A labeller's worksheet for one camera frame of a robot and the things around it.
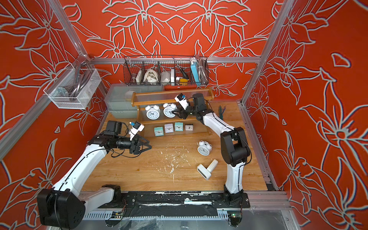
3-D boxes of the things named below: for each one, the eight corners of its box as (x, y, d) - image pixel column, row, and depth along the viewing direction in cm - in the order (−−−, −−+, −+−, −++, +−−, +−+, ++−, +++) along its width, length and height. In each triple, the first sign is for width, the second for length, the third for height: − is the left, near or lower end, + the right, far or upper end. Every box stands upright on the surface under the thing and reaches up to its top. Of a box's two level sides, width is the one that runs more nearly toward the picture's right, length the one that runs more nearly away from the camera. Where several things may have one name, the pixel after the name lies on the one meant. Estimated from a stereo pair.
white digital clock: (207, 181, 81) (208, 178, 77) (196, 169, 85) (196, 167, 81) (211, 176, 82) (212, 174, 79) (200, 165, 87) (200, 162, 83)
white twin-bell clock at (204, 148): (196, 151, 92) (197, 145, 85) (199, 145, 95) (201, 138, 88) (207, 158, 90) (209, 152, 83) (211, 151, 93) (213, 144, 86)
